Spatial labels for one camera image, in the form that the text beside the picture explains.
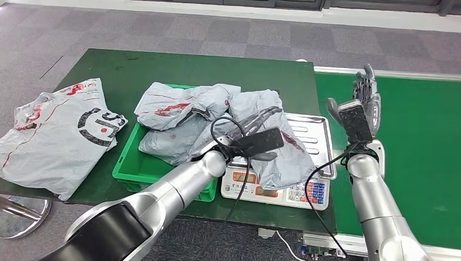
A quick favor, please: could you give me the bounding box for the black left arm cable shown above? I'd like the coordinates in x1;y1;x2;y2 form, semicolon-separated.
201;116;252;261

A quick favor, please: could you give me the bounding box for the black wrist sensor plate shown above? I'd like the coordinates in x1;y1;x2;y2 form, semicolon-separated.
338;100;373;145
230;128;285;158

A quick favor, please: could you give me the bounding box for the black right wrist sensor plate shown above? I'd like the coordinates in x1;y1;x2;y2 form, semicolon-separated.
338;100;373;145

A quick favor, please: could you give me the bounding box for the white scale with steel tray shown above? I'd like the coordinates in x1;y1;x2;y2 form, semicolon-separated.
220;113;338;212

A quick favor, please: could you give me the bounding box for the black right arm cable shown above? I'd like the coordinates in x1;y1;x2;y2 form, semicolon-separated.
304;142;359;260

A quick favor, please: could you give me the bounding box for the plain grey parcel bag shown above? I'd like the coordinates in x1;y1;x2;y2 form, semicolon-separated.
138;115;213;166

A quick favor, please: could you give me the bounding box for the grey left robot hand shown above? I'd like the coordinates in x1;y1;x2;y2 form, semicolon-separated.
231;105;284;162

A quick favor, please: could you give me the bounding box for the grey parcel small red print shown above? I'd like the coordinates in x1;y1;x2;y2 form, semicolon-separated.
187;89;317;190

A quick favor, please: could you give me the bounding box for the green conveyor belt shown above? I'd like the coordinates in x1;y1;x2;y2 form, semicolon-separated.
302;66;461;261

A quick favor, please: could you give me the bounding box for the white power cable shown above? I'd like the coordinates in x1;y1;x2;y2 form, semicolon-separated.
275;232;305;261

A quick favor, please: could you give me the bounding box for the green plastic crate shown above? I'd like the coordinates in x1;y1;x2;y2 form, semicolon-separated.
112;83;219;202

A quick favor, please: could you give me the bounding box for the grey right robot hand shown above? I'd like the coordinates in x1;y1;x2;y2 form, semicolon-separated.
326;64;382;138

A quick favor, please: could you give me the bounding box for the conveyor controller board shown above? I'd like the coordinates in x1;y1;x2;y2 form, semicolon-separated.
302;245;346;261

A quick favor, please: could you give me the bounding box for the round chrome stool base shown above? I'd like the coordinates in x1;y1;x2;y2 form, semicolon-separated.
0;194;52;239

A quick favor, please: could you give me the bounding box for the large white parcel black logo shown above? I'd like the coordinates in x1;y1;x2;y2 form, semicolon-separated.
0;78;128;202

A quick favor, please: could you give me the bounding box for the grey parcel large red print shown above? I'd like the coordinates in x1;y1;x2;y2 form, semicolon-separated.
134;82;241;131

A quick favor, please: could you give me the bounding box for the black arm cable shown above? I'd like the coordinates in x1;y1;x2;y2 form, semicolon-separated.
304;142;359;260
201;116;252;261

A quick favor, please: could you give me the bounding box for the black left wrist sensor plate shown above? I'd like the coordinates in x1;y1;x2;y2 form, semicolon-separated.
230;128;285;158

